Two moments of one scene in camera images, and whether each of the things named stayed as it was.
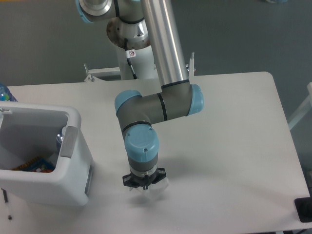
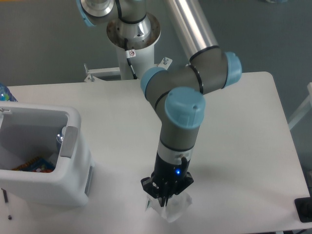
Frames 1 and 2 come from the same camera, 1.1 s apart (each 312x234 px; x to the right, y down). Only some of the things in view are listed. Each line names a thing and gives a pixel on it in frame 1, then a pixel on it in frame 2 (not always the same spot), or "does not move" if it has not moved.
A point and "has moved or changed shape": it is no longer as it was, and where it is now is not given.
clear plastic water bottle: x=60 y=138 does not move
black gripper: x=144 y=181 -> x=167 y=179
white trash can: x=30 y=130 does not move
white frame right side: x=304 y=110 does not move
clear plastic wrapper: x=155 y=190 has moved or changed shape
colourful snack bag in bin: x=37 y=165 does not move
